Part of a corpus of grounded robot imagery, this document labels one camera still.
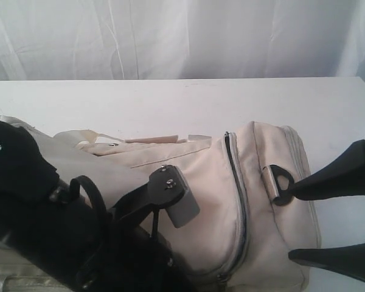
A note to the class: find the cream duffel bag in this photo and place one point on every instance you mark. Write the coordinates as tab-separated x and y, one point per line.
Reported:
240	239

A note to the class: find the white backdrop curtain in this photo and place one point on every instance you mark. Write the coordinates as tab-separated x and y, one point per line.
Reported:
91	40

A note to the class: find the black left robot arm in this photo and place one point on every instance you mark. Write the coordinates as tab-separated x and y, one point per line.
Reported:
67	231

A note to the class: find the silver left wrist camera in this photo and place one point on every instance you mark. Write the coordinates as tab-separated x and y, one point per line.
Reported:
168	189

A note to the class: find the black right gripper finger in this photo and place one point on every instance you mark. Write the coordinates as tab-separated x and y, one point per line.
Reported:
348	260
345	176

